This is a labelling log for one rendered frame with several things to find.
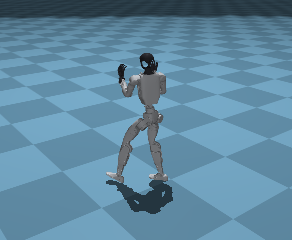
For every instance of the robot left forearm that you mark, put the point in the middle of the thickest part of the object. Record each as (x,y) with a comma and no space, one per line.
(124,87)

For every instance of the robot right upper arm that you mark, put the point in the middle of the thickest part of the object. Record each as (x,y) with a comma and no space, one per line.
(163,84)

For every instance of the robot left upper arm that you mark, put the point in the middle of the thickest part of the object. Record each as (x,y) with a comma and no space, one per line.
(133,82)

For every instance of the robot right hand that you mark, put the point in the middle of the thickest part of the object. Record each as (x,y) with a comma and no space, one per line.
(154,66)

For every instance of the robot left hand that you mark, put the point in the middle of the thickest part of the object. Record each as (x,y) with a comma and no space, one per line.
(121,72)

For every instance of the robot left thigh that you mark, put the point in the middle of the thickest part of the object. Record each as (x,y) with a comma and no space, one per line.
(133,131)

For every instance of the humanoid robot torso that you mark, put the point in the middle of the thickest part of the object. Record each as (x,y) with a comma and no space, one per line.
(149,92)

